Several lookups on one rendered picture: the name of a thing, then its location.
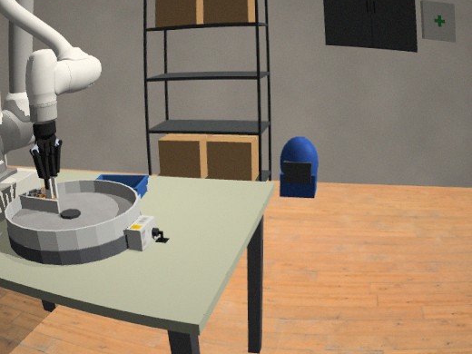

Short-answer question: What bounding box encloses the blue square tray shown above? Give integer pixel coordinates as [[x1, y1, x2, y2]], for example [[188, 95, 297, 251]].
[[95, 174, 150, 202]]

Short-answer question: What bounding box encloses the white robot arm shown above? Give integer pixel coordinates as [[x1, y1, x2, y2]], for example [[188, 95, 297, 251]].
[[0, 0, 102, 182]]

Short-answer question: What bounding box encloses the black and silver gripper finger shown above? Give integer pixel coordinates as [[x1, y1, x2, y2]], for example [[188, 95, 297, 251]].
[[48, 139, 63, 199], [29, 142, 54, 199]]

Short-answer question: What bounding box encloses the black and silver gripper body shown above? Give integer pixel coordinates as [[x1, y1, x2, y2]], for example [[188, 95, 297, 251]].
[[33, 120, 56, 153]]

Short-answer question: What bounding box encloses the grey round turning table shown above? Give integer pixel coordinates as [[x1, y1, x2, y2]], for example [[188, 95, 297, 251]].
[[5, 180, 169, 265]]

